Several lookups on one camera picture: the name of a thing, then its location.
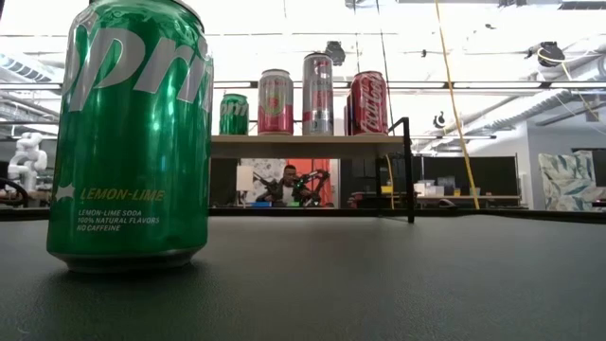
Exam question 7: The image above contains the wooden shelf with black legs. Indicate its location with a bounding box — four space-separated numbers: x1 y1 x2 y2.
209 117 417 224

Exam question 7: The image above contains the person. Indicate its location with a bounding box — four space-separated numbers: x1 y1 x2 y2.
264 164 313 208

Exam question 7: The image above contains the black aluminium table frame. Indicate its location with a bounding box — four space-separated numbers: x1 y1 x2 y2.
0 206 606 224

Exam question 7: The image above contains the leaf-patterned sofa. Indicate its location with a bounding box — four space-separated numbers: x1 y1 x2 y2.
538 151 606 213

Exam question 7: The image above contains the black partition panel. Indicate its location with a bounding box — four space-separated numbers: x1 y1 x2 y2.
414 155 520 198

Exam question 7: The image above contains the long wooden bench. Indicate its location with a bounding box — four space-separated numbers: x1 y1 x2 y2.
416 193 522 209

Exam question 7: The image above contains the green Sprite can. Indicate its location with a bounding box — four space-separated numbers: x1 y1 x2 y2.
45 0 215 275
219 93 250 136

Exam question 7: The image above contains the white storage box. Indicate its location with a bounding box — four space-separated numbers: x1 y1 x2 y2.
414 179 446 198

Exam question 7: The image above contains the floral patterned panel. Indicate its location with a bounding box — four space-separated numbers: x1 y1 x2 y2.
253 157 288 206

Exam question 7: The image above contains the silver and pink seltzer can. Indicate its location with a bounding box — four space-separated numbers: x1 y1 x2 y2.
258 69 294 136

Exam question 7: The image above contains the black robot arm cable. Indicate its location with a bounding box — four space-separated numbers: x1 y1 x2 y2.
0 177 30 208

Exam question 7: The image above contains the black table mat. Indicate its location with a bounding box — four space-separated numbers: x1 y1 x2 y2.
0 215 606 341

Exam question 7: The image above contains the white Celsius can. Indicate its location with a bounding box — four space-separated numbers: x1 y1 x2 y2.
302 51 336 136

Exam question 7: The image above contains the orange panel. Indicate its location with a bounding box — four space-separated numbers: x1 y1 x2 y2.
285 157 335 208

